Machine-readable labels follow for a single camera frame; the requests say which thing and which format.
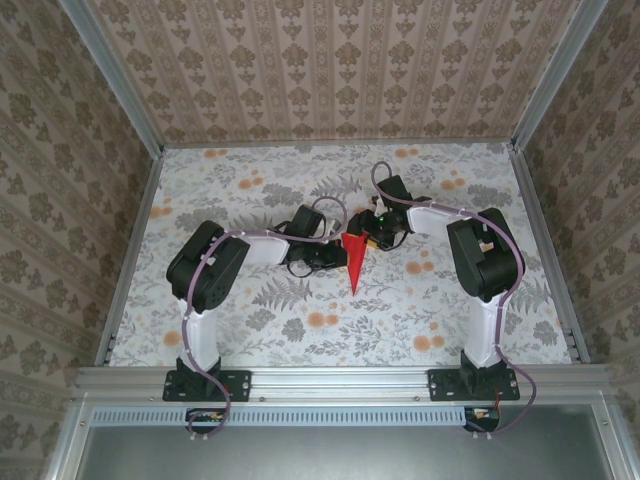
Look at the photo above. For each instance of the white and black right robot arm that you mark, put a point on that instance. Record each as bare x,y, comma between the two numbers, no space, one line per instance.
485,255

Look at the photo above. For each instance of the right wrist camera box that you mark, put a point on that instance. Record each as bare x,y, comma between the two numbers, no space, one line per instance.
380,205

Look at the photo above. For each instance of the floral patterned table cover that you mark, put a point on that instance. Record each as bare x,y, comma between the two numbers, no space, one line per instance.
400,310

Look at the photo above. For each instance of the aluminium table side rail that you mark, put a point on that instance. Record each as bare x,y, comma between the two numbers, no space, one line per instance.
137,240
535,225

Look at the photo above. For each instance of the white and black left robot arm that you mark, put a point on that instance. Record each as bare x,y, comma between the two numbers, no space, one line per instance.
205,270

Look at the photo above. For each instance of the grey sheet metal panel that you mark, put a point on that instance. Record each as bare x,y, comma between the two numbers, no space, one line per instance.
340,455

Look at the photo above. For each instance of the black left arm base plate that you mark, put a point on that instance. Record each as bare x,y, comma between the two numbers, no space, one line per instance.
240,385

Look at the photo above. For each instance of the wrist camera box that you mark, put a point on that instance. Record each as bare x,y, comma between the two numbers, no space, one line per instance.
380,205
333,235

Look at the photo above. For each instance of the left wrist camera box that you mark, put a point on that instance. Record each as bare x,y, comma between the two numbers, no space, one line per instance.
333,235

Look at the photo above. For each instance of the aluminium frame cross beam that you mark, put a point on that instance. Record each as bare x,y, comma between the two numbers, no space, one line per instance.
340,382

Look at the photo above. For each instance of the aluminium frame post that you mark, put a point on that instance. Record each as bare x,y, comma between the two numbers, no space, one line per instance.
555,75
115,80

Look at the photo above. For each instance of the red square paper sheet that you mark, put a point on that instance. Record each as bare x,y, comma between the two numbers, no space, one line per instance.
356,260

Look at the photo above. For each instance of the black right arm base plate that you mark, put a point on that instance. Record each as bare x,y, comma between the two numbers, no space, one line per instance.
440,385

